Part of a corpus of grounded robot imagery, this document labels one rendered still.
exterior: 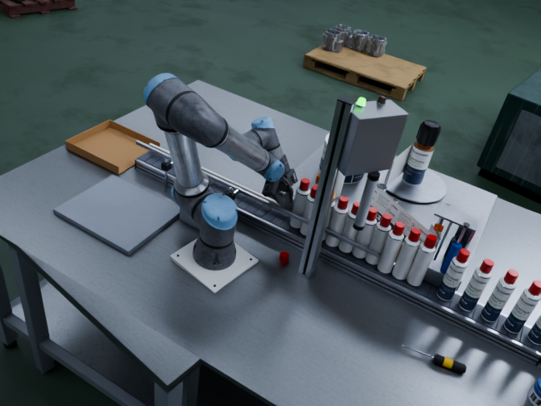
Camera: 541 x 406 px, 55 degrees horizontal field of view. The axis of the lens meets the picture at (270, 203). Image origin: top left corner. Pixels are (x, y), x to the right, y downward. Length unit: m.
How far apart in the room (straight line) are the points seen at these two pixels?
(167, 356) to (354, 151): 0.79
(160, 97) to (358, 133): 0.55
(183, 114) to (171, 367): 0.70
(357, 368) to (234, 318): 0.40
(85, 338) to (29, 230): 0.62
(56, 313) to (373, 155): 1.60
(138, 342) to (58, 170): 0.94
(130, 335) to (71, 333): 0.84
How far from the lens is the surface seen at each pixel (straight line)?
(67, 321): 2.49
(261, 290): 1.77
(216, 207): 1.68
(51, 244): 1.94
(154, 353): 1.59
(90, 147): 2.42
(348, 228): 1.82
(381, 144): 1.54
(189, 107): 1.41
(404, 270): 1.83
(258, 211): 2.00
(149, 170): 2.22
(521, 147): 4.27
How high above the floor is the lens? 2.10
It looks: 37 degrees down
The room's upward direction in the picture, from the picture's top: 9 degrees clockwise
